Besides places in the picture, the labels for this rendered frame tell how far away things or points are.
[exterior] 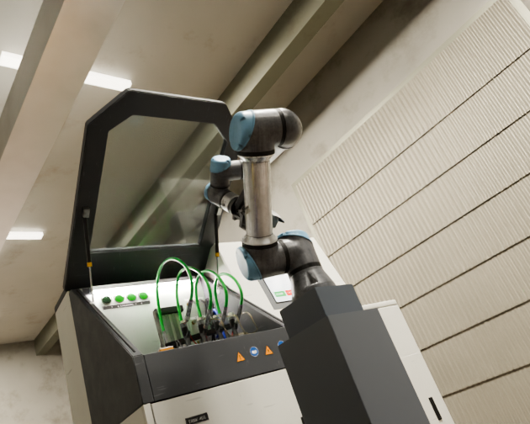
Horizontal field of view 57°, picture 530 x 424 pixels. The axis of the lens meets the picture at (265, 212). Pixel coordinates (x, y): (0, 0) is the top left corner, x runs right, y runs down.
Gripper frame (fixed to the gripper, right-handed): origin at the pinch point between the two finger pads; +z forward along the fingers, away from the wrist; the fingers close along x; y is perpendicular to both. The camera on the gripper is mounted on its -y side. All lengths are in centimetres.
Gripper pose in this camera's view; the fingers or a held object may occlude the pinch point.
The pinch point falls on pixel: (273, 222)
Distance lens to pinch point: 170.0
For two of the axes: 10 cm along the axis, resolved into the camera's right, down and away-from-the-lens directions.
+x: -7.2, 2.6, -6.4
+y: -0.9, 8.8, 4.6
